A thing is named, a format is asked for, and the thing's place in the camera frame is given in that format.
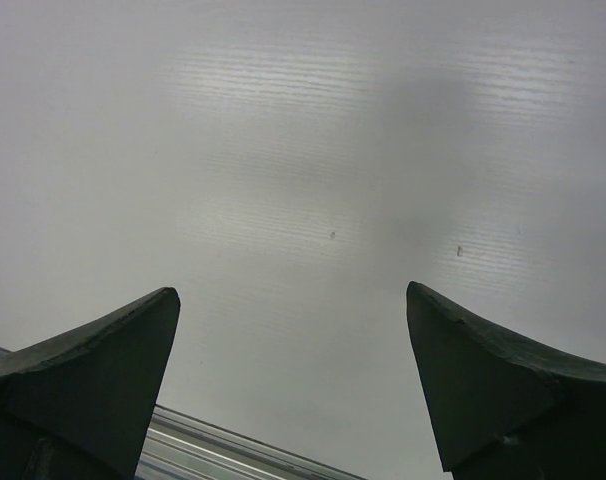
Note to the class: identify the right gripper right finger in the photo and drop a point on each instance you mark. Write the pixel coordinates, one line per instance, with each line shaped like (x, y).
(501, 405)

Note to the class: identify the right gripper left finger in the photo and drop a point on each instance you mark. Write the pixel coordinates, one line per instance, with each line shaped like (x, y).
(78, 405)

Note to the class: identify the aluminium front rail frame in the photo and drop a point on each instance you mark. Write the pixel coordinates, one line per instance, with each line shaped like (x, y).
(179, 447)

